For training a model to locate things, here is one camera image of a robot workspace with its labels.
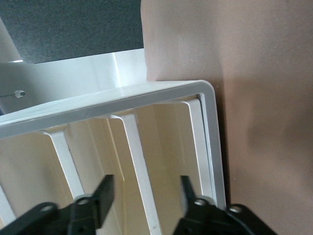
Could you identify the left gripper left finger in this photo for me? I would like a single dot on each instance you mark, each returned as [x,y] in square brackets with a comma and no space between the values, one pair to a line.
[102,203]

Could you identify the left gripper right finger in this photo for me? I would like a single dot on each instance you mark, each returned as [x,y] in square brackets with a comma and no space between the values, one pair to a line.
[195,215]

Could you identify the white plastic drawer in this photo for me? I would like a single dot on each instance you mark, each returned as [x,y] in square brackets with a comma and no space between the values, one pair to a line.
[199,147]

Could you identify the white plastic drawer cabinet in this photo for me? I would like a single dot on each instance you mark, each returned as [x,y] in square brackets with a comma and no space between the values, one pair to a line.
[211,122]

